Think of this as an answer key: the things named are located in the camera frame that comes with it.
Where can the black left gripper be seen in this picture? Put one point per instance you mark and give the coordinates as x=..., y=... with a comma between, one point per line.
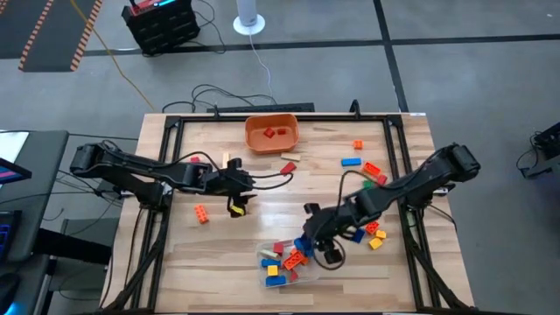
x=227, y=181

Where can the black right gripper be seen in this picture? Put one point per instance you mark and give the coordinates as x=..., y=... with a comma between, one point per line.
x=334, y=221

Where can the large orange studded block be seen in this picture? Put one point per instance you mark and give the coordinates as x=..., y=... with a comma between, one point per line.
x=371, y=169
x=294, y=260
x=201, y=214

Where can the natural wooden block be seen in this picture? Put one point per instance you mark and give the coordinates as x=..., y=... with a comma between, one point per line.
x=290, y=157
x=226, y=159

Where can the pale wooden block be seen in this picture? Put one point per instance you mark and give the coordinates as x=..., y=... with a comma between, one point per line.
x=269, y=254

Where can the small orange block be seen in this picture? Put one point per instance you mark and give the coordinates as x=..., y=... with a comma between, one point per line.
x=372, y=227
x=358, y=144

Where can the small yellow block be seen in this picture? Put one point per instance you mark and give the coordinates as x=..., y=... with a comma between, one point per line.
x=375, y=243

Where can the large yellow block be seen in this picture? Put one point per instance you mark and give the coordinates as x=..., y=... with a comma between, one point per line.
x=272, y=270

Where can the large blue studded block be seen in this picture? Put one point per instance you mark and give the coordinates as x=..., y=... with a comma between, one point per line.
x=275, y=281

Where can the large red block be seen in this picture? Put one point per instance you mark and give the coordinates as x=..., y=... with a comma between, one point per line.
x=289, y=168

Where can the small yellow-orange block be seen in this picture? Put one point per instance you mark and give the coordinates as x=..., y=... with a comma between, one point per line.
x=380, y=234

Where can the small green block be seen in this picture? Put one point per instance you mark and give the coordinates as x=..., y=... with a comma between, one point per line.
x=368, y=184

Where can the small orange-red block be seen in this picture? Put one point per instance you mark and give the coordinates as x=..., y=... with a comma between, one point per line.
x=282, y=131

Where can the long blue block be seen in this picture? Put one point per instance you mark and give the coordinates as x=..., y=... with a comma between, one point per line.
x=351, y=162

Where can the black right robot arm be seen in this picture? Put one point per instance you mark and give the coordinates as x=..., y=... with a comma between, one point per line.
x=415, y=184

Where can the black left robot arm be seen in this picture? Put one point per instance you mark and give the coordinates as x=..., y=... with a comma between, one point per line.
x=131, y=168

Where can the yellow tape tag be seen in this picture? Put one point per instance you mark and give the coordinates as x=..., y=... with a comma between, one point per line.
x=238, y=210

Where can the clear plastic bin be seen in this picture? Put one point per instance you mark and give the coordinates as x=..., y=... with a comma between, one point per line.
x=312, y=273

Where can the orange plastic bin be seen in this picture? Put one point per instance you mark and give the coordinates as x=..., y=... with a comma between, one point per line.
x=258, y=140

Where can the black power strip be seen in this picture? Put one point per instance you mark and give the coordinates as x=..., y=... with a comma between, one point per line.
x=262, y=107

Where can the white round-base stand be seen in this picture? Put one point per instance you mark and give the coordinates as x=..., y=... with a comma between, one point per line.
x=249, y=24

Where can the black crate red top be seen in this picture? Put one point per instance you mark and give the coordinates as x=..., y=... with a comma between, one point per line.
x=162, y=30

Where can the dark grey side desk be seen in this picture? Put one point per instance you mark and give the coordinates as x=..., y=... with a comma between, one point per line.
x=44, y=175

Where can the dark monitor screen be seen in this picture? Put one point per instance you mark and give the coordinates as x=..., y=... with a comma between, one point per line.
x=13, y=172

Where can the backlit black keyboard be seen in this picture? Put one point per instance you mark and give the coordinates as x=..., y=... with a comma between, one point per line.
x=9, y=236

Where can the black mat orange striped edge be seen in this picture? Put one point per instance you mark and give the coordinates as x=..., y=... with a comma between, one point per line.
x=17, y=30
x=61, y=35

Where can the black equipment stand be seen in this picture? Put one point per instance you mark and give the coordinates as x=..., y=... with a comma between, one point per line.
x=547, y=149

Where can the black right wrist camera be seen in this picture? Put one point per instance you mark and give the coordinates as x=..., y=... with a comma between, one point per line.
x=333, y=256

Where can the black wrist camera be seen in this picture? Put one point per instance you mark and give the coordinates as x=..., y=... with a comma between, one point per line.
x=333, y=256
x=234, y=163

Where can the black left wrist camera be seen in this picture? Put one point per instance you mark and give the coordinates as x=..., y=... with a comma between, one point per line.
x=234, y=163

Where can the black metal table frame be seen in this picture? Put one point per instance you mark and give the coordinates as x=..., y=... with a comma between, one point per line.
x=332, y=117

